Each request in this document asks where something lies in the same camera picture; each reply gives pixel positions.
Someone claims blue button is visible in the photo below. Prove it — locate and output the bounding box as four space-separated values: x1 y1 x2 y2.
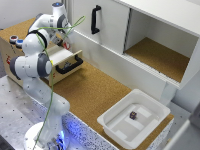
15 39 25 48

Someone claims black door handle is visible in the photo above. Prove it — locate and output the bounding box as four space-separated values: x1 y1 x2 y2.
90 4 102 35

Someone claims white sliding door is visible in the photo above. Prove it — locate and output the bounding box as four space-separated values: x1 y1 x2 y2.
71 0 131 56

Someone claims white cabinet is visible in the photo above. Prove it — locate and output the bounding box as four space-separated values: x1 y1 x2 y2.
64 0 200 108

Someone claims white plastic box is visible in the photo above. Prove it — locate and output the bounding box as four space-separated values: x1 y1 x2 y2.
96 88 172 150

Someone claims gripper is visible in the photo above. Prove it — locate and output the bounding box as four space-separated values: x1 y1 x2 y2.
55 32 73 45

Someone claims wooden drawer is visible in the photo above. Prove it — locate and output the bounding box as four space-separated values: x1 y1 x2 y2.
45 45 84 86

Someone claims black drawer handle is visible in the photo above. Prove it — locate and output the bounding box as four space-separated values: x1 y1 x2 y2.
54 54 85 75

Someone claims red button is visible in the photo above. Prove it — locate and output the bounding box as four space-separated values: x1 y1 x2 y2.
9 35 19 44

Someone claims purple block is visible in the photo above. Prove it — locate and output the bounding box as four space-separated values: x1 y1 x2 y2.
129 112 138 121

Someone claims wooden drawer box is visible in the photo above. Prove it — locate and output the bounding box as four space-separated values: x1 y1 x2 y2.
0 17 84 86

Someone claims green cable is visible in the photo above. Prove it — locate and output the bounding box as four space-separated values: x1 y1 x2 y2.
32 14 87 150

